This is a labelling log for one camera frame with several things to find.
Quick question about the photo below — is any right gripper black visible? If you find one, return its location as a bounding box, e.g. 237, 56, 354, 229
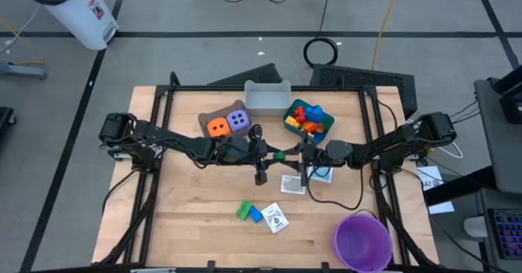
285, 140, 355, 187

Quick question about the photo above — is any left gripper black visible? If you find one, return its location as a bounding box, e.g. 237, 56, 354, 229
211, 125, 283, 187

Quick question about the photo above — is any light blue rounded block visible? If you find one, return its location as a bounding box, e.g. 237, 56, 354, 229
305, 104, 325, 121

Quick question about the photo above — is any purple foam die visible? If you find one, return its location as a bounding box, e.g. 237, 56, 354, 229
225, 108, 251, 134

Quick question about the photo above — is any orange foam die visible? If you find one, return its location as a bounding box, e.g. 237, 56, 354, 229
206, 117, 232, 139

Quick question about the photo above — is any teal plastic bin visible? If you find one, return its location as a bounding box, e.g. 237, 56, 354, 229
282, 98, 335, 144

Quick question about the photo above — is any white plastic bin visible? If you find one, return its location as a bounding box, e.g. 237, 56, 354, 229
243, 79, 293, 117

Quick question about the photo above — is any green stepped plastic block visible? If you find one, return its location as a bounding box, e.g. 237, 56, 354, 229
236, 200, 254, 221

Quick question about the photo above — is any black perforated panel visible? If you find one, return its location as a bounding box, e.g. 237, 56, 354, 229
309, 64, 419, 120

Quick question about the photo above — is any purple pumpkin bucket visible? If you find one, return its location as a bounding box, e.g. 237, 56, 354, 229
331, 211, 393, 273

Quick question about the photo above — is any white printed paper label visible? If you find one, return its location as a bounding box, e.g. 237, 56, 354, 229
415, 165, 445, 192

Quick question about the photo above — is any white paper sheet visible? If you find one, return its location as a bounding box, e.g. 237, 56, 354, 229
427, 200, 456, 216

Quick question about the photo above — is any white computer mouse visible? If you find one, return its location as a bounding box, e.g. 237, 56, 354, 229
462, 215, 489, 238

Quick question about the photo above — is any grey side desk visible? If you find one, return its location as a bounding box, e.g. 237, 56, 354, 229
472, 77, 522, 196

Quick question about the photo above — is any black equipment box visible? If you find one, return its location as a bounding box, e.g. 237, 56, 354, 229
487, 64, 522, 124

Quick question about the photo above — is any black computer keyboard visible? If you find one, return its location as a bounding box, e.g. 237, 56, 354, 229
487, 207, 522, 262

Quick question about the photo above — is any white step trash can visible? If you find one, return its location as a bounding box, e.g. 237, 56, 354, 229
24, 0, 120, 52

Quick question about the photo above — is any grey chair base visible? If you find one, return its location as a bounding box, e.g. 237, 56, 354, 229
0, 59, 48, 81

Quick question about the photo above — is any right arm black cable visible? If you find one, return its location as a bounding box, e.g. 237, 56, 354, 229
306, 170, 365, 210

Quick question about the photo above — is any black aluminium table frame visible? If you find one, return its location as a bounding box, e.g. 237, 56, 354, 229
91, 71, 440, 273

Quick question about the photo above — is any black coiled power cable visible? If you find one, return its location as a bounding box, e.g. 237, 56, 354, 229
303, 0, 339, 68

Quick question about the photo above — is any yellow extension cable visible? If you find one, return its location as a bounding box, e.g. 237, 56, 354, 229
370, 0, 404, 71

